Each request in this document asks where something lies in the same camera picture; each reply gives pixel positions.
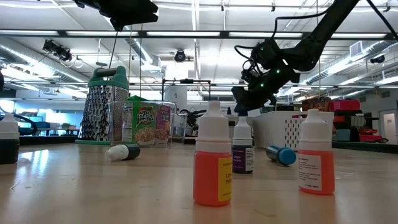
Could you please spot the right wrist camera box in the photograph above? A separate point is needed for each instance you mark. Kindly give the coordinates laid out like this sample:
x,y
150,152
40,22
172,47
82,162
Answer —
x,y
265,53

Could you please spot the background black robot arm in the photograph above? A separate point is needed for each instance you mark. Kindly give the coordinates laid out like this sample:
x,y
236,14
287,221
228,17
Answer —
x,y
190,116

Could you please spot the white cylindrical tank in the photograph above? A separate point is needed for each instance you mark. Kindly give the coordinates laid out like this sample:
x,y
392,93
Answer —
x,y
175,99

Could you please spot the white perforated plastic basket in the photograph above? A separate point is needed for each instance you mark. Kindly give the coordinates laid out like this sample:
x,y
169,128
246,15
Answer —
x,y
273,133

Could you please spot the metal jar blue cap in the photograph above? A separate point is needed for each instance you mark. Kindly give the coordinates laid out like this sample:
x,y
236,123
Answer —
x,y
283,155

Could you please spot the orange dropper bottle yellow label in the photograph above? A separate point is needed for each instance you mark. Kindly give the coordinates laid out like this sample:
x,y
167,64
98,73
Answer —
x,y
208,177

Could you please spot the red toolbox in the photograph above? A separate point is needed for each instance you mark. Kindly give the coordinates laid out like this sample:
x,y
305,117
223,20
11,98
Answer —
x,y
343,105

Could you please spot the purple dropper bottle white cap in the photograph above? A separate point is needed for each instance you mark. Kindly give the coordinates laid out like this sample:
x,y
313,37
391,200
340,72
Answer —
x,y
239,161

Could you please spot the white door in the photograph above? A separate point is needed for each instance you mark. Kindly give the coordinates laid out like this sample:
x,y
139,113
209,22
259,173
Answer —
x,y
388,127

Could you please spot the round black ceiling camera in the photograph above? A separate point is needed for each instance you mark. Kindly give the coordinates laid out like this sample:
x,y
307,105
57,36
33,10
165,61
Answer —
x,y
179,56

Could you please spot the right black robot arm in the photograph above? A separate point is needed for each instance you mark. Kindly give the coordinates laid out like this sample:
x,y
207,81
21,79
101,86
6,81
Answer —
x,y
326,25

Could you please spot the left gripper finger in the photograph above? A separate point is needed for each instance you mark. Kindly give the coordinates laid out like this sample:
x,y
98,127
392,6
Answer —
x,y
136,14

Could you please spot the black horizontal frame bar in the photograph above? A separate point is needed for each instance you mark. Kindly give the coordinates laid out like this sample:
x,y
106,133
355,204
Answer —
x,y
186,33

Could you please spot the black ceiling camera cluster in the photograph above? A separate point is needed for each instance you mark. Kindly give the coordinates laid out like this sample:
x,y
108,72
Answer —
x,y
59,51

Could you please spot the orange dropper bottle white label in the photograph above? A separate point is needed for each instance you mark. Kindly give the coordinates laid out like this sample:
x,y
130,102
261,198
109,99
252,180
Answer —
x,y
328,171

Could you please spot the patterned smoked paprika tin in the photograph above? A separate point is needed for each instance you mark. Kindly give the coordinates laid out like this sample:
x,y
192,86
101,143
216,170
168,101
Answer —
x,y
317,104

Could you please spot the black bottle white label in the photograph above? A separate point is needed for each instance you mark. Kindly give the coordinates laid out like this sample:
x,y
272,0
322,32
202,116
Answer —
x,y
229,111

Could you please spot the orange red device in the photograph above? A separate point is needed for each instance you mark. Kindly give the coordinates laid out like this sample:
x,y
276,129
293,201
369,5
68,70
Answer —
x,y
370,137

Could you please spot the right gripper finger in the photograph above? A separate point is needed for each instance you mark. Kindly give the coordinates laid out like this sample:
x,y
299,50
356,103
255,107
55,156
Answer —
x,y
247,104

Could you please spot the dark dropper bottle white cap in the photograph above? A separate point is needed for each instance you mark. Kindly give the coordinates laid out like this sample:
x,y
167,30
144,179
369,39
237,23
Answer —
x,y
8,146
124,152

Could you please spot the small black ceiling camera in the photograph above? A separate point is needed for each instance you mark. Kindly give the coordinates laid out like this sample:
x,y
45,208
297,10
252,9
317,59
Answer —
x,y
377,59

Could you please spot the magenta Raisin Bran cereal box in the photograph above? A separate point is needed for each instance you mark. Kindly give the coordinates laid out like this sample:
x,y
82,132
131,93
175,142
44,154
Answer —
x,y
163,121

